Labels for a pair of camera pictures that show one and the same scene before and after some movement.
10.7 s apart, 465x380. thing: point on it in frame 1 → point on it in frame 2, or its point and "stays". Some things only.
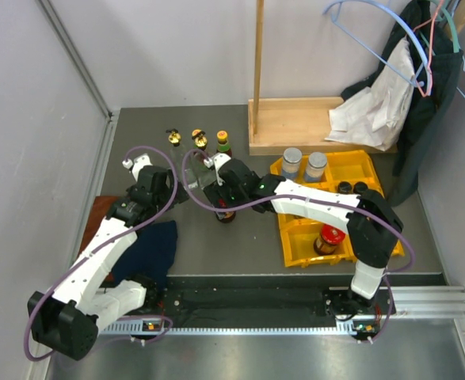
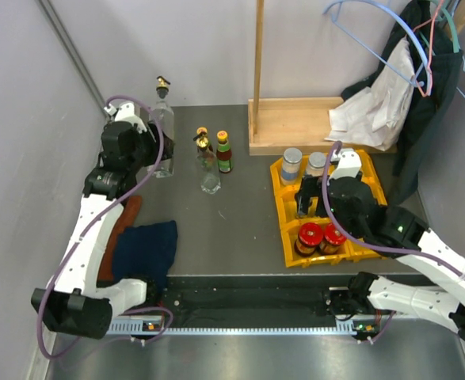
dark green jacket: (436, 63) stays
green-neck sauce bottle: (222, 145) stays
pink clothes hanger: (428, 67) stays
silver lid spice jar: (317, 161) stays
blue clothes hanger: (390, 12) stays
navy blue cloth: (152, 253) stays
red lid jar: (226, 217) → (333, 238)
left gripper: (180, 196) → (162, 149)
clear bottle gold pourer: (174, 137) → (164, 114)
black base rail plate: (238, 303) stays
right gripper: (216, 192) → (310, 187)
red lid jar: (329, 237) → (310, 237)
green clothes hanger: (455, 34) stays
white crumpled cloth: (374, 116) stays
